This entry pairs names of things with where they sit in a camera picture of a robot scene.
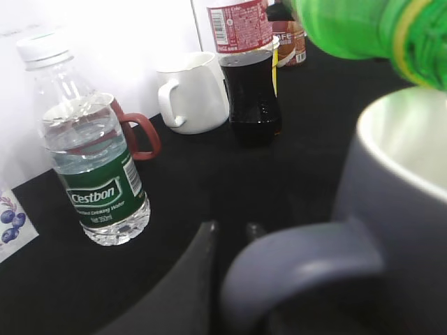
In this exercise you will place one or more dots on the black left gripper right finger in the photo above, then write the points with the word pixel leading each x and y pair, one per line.
pixel 254 231

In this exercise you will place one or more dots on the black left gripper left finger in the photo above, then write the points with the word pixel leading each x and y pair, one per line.
pixel 181 302

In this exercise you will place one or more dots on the grey mug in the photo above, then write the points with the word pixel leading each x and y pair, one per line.
pixel 388 227

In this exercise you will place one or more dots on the green soda bottle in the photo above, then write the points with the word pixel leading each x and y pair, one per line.
pixel 410 34

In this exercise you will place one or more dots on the yellow paper cup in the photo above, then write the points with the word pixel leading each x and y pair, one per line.
pixel 275 57

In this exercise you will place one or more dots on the Cestbon water bottle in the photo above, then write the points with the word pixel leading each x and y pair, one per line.
pixel 83 137

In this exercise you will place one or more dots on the white mug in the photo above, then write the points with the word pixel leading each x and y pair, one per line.
pixel 192 96

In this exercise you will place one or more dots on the red mug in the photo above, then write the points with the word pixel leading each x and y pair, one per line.
pixel 141 136

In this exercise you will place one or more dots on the brown coffee drink bottle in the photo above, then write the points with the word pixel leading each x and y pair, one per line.
pixel 292 48

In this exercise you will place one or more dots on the blueberry yogurt carton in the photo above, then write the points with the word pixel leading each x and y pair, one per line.
pixel 17 230

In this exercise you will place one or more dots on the cola bottle red label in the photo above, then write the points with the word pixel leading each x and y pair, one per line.
pixel 243 40

